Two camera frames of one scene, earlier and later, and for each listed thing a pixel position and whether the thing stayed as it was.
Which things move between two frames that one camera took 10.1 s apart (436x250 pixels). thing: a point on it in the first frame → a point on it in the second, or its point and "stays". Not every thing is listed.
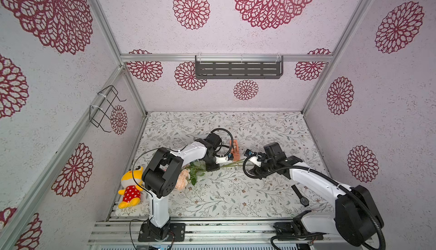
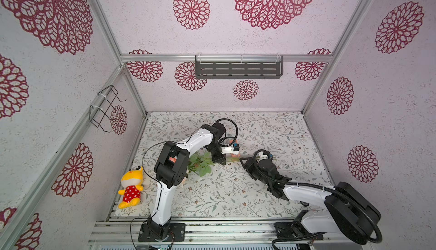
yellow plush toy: [131, 190] stays
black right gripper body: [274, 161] → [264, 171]
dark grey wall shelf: [236, 67] stays
